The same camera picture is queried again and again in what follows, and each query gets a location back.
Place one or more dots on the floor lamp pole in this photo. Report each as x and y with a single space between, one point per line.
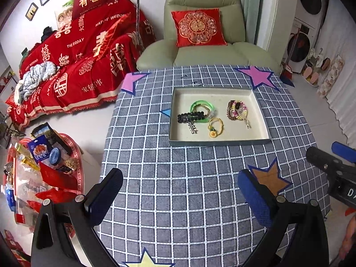
138 14

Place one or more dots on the black hair clip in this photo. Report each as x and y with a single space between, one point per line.
238 105

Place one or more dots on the shallow cream tray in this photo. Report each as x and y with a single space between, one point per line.
183 136

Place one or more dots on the person's right forearm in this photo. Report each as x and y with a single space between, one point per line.
350 236

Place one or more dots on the pale green armchair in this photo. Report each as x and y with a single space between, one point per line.
155 55

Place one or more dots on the pink slippers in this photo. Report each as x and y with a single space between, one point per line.
311 76

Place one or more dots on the pale green curtain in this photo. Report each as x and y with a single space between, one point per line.
244 5

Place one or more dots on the grey crumpled cloth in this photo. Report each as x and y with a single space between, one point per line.
36 75

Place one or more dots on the blue snack packet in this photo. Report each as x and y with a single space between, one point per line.
40 150

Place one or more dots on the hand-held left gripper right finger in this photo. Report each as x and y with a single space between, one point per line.
256 200

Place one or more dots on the silver hairpin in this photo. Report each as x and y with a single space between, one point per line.
192 128

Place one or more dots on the red packet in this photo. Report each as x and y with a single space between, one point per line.
58 179

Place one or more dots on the round red coffee table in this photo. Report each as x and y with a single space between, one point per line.
75 150

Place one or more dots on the red-covered sofa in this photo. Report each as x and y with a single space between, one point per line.
83 69

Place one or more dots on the white washing machine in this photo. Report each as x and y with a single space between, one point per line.
300 47

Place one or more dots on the blue round tin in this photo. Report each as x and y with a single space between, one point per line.
55 156

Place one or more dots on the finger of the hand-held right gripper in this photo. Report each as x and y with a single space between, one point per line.
317 155
343 151

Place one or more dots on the gold tassel hairpin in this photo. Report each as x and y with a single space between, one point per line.
246 122

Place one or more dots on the green translucent bangle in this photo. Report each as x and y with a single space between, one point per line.
201 101

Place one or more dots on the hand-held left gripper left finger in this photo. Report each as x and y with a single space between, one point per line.
103 200

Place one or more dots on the red embroidered cushion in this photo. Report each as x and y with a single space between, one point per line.
199 27

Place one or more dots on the grey grid tablecloth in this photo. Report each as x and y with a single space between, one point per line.
172 189

